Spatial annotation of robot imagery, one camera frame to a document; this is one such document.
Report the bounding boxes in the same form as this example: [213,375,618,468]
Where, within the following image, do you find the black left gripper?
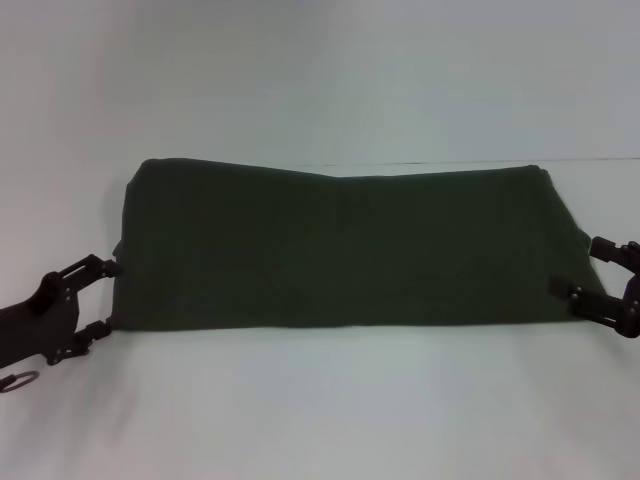
[0,253,125,374]

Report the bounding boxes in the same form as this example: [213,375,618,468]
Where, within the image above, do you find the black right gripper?
[548,235,640,341]

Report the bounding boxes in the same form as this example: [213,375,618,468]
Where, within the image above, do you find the dark green shirt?
[110,157,604,334]

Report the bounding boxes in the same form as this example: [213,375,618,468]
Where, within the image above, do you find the left arm connector cable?
[0,368,40,394]

